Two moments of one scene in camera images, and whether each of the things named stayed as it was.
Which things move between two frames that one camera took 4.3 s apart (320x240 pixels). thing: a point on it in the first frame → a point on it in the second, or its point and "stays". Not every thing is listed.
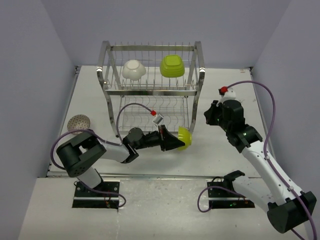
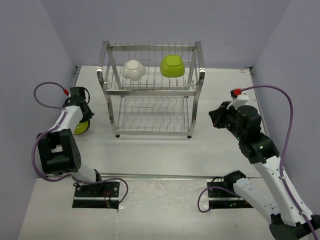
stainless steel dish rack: x=151 y=87 stays
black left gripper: x=168 y=142 → x=88 y=116
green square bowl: x=172 y=66 stays
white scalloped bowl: x=133 y=69 stays
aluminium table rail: x=116 y=176 stays
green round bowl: x=185 y=136 → x=81 y=128
